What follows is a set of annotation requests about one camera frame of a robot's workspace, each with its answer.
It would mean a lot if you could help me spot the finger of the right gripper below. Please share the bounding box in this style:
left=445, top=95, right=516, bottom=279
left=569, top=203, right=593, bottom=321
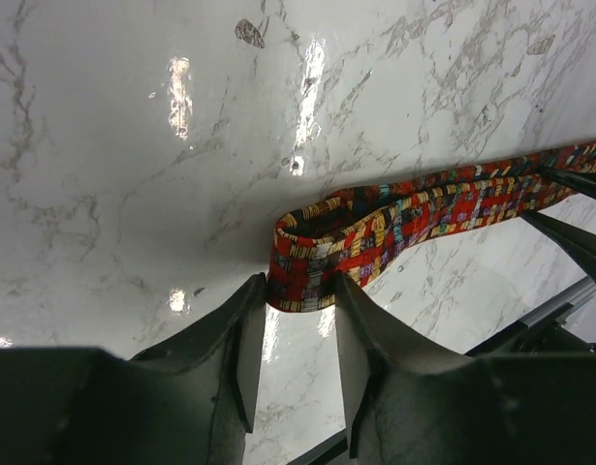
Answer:
left=539, top=168, right=596, bottom=200
left=521, top=211, right=596, bottom=284

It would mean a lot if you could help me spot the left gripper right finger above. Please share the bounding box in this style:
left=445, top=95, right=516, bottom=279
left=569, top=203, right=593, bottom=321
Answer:
left=334, top=273, right=596, bottom=464

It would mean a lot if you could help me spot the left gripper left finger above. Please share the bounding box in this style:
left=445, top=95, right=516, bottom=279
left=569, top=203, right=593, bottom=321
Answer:
left=0, top=274, right=266, bottom=464

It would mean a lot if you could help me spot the red patterned tie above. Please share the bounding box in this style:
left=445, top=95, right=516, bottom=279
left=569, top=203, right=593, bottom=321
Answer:
left=267, top=140, right=596, bottom=313

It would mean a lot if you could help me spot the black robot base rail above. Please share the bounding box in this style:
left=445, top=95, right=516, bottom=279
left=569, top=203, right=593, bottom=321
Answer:
left=466, top=277, right=596, bottom=357

